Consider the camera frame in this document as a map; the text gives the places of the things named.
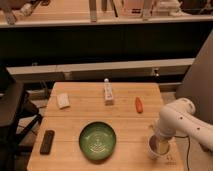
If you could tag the black remote control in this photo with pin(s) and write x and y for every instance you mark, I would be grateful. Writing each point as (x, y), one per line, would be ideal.
(47, 142)

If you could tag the green ceramic bowl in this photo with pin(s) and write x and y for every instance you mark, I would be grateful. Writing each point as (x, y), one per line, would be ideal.
(97, 141)

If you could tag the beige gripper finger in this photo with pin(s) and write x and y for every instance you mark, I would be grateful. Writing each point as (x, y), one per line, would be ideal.
(162, 147)

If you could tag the orange carrot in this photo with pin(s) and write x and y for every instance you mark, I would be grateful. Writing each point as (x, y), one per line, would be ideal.
(138, 105)

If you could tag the grey metal rail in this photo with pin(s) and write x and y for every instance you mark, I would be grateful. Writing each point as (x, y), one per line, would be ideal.
(89, 71)

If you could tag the black side table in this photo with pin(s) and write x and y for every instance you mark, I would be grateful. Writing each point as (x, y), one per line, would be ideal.
(17, 117)

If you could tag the white bottle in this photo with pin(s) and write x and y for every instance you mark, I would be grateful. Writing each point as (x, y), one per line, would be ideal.
(108, 94)

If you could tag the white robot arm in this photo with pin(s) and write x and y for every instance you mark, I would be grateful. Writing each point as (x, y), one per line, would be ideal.
(179, 116)

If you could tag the white sponge block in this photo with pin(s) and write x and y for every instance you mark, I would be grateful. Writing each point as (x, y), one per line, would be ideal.
(63, 100)

